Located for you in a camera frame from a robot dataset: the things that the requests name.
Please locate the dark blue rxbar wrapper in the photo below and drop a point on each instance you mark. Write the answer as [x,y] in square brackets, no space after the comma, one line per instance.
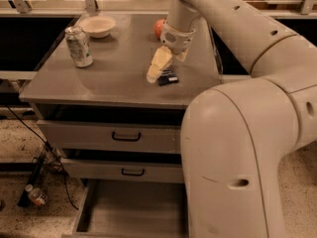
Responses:
[168,76]

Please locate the grey top drawer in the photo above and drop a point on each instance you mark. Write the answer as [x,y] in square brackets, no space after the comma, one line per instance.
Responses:
[112,136]

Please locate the grey drawer cabinet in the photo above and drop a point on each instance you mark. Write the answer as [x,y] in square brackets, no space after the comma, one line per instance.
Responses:
[114,88]

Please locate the grey middle drawer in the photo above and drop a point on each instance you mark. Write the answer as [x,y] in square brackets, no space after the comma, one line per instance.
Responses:
[88,169]

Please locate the silver soda can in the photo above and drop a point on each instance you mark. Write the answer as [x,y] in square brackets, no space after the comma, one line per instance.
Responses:
[77,42]

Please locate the plastic bottle on floor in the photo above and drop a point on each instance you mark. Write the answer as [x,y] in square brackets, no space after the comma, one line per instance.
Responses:
[36,195]

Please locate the grey bottom drawer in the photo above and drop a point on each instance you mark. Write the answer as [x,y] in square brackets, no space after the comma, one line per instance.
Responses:
[131,209]

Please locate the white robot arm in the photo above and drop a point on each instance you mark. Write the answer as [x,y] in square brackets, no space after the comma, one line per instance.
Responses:
[234,135]

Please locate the red apple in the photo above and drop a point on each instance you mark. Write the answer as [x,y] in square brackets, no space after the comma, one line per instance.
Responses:
[158,27]

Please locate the white bowl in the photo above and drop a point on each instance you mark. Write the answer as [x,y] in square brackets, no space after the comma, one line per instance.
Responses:
[98,26]

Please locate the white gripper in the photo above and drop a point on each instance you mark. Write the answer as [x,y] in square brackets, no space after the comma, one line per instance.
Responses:
[176,40]

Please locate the black bar on floor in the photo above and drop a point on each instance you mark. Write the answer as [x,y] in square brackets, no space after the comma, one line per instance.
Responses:
[37,166]

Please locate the grey drawer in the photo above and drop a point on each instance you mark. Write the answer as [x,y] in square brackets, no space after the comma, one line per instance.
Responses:
[88,169]
[112,136]
[131,209]

